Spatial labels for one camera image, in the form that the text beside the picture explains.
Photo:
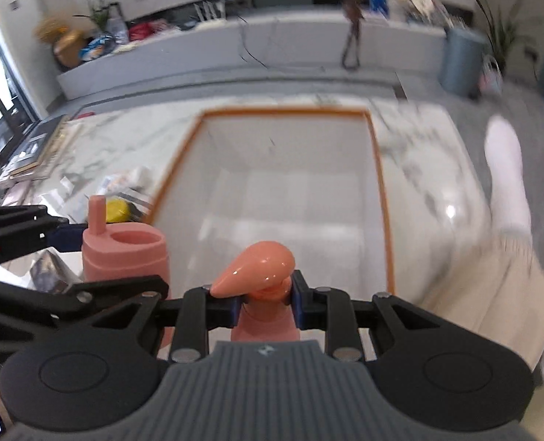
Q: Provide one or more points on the pink pump bottle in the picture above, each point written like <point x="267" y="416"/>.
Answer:
<point x="261" y="276"/>

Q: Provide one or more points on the gold vase with flowers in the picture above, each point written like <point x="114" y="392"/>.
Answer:
<point x="64" y="41"/>

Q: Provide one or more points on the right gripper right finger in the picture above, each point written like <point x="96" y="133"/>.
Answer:
<point x="333" y="312"/>

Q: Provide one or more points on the brown camera with strap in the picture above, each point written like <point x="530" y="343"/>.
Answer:
<point x="350" y="59"/>

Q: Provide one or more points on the woven pink bag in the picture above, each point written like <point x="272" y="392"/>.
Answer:
<point x="491" y="78"/>

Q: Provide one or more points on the white wifi router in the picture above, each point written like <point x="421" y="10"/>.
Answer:
<point x="210" y="10"/>

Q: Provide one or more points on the pink cup with straw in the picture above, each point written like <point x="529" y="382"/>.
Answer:
<point x="122" y="250"/>

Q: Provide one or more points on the orange cardboard box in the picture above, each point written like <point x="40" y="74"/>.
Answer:
<point x="307" y="177"/>

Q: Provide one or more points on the person leg white sock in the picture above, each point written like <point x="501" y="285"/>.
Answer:
<point x="496" y="287"/>

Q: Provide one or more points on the potted plant right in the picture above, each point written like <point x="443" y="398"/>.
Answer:
<point x="504" y="31"/>

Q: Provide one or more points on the potted green plant left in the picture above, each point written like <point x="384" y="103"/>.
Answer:
<point x="99" y="13"/>

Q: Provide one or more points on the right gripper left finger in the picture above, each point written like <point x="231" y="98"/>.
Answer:
<point x="192" y="317"/>

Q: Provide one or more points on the blue-grey trash bin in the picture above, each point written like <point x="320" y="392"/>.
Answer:
<point x="462" y="61"/>

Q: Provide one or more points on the yellow tape measure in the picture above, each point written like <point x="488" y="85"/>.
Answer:
<point x="117" y="211"/>

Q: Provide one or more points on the clear plastic box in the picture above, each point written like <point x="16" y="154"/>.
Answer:
<point x="50" y="274"/>

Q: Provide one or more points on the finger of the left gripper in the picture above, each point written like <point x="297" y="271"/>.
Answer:
<point x="27" y="229"/>
<point x="28" y="306"/>

